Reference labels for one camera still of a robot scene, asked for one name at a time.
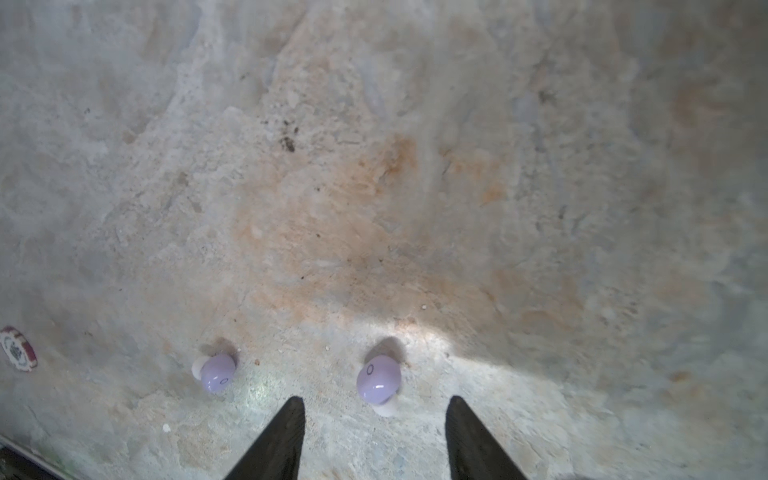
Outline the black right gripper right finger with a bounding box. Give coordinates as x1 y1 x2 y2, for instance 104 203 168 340
445 395 527 480

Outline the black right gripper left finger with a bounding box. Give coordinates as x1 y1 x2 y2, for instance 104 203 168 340
225 396 306 480

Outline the purple earbud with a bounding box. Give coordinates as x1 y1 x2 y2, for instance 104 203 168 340
356 355 402 418
191 353 237 394

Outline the round patterned token left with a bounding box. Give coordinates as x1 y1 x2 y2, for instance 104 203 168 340
1 326 38 372

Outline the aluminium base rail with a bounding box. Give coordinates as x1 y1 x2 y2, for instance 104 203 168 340
1 436 68 480

